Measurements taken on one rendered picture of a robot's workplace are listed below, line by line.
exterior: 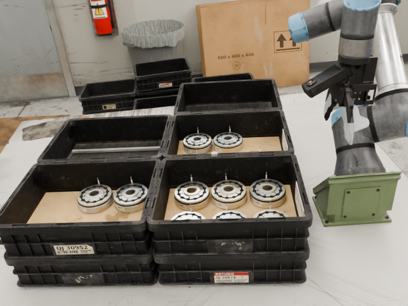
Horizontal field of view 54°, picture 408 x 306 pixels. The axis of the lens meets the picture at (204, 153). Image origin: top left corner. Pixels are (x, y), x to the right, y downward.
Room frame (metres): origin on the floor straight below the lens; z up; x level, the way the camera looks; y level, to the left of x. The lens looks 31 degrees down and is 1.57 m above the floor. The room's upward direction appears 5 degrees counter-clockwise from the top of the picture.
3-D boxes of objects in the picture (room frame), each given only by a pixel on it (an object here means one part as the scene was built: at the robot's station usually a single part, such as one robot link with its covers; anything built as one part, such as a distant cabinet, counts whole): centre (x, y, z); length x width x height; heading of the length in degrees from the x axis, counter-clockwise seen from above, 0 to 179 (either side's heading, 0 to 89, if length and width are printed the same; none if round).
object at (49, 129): (1.76, 0.76, 0.71); 0.22 x 0.19 x 0.01; 92
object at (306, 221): (0.88, -0.06, 0.92); 0.40 x 0.30 x 0.02; 85
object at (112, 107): (2.80, 0.65, 0.31); 0.40 x 0.30 x 0.34; 92
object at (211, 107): (1.47, -0.11, 0.87); 0.40 x 0.30 x 0.11; 85
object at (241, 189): (0.95, -0.06, 0.86); 0.10 x 0.10 x 0.01
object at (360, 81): (0.91, -0.38, 1.19); 0.09 x 0.08 x 0.12; 95
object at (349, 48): (0.92, -0.37, 1.27); 0.08 x 0.08 x 0.05
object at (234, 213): (0.80, -0.05, 0.86); 0.10 x 0.10 x 0.01
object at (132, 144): (1.21, 0.31, 0.87); 0.40 x 0.30 x 0.11; 85
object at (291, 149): (1.18, -0.08, 0.92); 0.40 x 0.30 x 0.02; 85
